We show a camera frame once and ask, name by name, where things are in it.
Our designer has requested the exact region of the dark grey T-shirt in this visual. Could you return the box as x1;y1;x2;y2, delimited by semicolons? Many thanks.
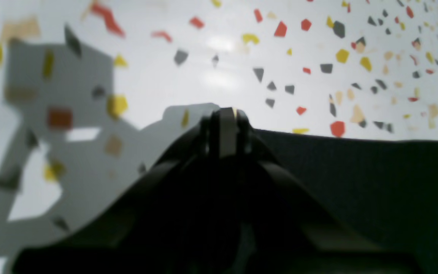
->
257;130;438;274

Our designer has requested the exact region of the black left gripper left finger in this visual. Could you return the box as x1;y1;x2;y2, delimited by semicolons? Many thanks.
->
12;114;223;274

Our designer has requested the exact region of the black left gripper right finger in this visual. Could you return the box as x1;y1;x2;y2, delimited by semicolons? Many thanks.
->
223;108;375;274

